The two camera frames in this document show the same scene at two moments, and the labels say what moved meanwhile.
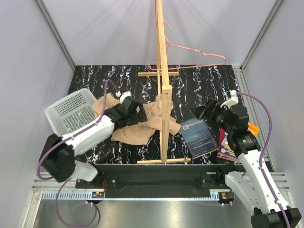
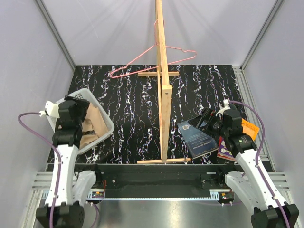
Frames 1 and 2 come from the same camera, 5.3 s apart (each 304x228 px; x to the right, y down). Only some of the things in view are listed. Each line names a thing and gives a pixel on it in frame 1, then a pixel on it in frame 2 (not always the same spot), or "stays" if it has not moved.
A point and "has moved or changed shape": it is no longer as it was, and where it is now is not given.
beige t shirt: (143, 133) has moved or changed shape
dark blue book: (198, 138) stays
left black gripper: (139, 117) to (82, 105)
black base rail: (159, 180) stays
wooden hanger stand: (165, 87) stays
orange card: (253, 129) stays
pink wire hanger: (206, 54) to (156, 45)
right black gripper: (213, 106) to (209, 115)
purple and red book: (224, 149) stays
